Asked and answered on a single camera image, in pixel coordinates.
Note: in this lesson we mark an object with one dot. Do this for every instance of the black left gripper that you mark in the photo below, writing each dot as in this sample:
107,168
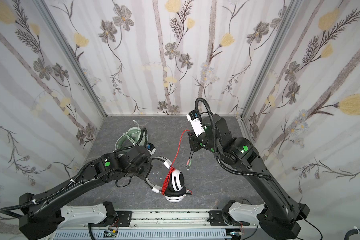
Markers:
147,171

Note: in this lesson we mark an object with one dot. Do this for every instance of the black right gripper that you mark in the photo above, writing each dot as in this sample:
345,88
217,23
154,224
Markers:
193,142

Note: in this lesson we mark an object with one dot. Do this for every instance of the green white headphones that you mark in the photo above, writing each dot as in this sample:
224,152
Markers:
134,135

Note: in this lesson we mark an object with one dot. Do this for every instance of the black white headphones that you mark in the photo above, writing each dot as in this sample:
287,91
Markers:
176,190

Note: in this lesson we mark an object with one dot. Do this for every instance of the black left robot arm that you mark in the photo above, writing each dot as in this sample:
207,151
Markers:
40,215

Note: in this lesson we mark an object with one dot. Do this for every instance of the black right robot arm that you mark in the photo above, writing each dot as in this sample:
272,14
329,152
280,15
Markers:
279,215

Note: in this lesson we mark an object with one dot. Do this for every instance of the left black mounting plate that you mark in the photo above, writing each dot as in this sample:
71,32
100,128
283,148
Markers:
123,219

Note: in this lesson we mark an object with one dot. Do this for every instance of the black mounting plate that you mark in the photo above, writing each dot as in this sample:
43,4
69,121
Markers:
218,218
123,219

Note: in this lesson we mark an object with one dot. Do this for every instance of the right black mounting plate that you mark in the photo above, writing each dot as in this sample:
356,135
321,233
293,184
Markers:
218,218

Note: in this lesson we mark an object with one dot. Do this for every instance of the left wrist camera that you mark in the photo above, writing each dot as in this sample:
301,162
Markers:
151,148

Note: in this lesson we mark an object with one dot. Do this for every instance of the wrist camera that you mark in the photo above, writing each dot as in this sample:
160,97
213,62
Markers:
196,123
151,148

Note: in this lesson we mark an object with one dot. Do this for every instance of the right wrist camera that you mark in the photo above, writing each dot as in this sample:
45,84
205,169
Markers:
196,123

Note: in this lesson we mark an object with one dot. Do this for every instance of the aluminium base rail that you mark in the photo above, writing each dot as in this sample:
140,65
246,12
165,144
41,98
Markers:
186,219

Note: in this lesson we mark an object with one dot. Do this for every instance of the white slotted cable duct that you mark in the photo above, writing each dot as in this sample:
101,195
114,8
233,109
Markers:
192,234

